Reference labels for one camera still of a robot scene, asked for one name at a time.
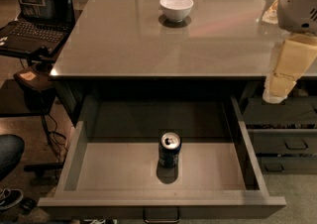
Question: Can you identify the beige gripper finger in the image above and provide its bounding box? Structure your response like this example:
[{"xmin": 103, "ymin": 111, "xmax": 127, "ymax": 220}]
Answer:
[{"xmin": 263, "ymin": 34, "xmax": 317, "ymax": 104}]

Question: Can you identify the blue pepsi can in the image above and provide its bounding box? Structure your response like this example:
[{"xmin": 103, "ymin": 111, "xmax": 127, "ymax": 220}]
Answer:
[{"xmin": 158, "ymin": 132, "xmax": 182, "ymax": 168}]

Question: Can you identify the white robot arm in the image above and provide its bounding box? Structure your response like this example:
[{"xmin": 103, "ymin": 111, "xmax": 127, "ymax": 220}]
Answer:
[{"xmin": 263, "ymin": 0, "xmax": 317, "ymax": 104}]

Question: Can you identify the open grey top drawer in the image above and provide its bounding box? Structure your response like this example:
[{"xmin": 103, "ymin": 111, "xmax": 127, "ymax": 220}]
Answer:
[{"xmin": 39, "ymin": 96, "xmax": 286, "ymax": 220}]

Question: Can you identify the white ceramic bowl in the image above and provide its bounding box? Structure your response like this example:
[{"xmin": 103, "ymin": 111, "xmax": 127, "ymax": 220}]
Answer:
[{"xmin": 159, "ymin": 0, "xmax": 194, "ymax": 22}]

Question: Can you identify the black laptop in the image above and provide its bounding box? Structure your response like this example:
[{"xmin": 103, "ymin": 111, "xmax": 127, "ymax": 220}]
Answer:
[{"xmin": 0, "ymin": 0, "xmax": 75, "ymax": 57}]

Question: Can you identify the black box with note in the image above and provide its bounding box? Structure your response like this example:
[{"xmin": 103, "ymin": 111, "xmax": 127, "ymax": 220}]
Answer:
[{"xmin": 14, "ymin": 68, "xmax": 54, "ymax": 93}]

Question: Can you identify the dark sneaker shoe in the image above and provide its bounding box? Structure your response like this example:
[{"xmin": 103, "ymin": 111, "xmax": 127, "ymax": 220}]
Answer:
[{"xmin": 0, "ymin": 188, "xmax": 23, "ymax": 211}]

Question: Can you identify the black drawer handle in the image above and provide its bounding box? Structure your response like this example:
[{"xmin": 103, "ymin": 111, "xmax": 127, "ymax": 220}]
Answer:
[{"xmin": 143, "ymin": 207, "xmax": 180, "ymax": 224}]

